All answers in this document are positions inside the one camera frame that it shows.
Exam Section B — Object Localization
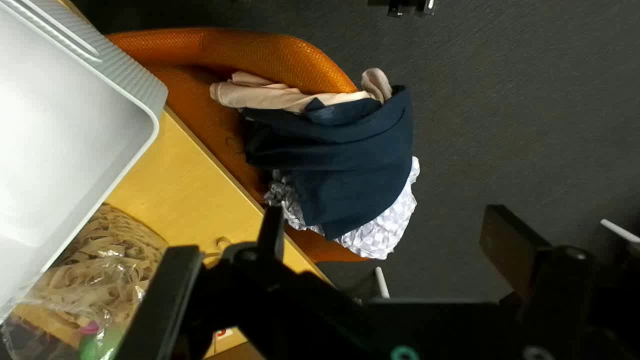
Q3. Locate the white plastic storage bin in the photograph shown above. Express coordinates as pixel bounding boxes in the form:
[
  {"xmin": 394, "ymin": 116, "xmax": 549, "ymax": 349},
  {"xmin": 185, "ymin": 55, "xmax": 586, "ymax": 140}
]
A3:
[{"xmin": 0, "ymin": 0, "xmax": 168, "ymax": 321}]

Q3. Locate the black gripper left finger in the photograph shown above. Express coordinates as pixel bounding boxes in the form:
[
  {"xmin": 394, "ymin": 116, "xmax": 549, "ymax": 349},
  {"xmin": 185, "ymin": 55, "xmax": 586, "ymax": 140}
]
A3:
[{"xmin": 117, "ymin": 246, "xmax": 203, "ymax": 360}]

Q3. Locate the purple white checkered cloth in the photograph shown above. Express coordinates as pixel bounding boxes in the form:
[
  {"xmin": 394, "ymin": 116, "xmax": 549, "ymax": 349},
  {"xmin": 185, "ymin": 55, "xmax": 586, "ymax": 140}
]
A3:
[{"xmin": 265, "ymin": 158, "xmax": 423, "ymax": 262}]

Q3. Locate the peach pink garment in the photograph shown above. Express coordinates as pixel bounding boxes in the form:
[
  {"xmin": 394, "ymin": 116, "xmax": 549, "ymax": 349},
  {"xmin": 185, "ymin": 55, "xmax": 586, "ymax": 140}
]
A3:
[{"xmin": 208, "ymin": 69, "xmax": 392, "ymax": 114}]

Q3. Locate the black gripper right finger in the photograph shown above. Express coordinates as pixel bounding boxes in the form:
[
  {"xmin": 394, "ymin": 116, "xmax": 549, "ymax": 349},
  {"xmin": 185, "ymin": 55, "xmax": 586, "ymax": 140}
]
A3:
[{"xmin": 480, "ymin": 204, "xmax": 640, "ymax": 314}]

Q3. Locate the clear bag of rubber bands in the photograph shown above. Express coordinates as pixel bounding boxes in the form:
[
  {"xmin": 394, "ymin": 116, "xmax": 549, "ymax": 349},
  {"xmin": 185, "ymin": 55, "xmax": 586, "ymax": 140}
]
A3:
[{"xmin": 2, "ymin": 204, "xmax": 167, "ymax": 360}]

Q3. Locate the navy blue garment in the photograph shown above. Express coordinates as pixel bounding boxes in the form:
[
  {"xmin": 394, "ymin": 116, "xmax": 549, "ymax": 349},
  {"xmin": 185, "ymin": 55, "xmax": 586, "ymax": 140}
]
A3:
[{"xmin": 242, "ymin": 86, "xmax": 415, "ymax": 238}]

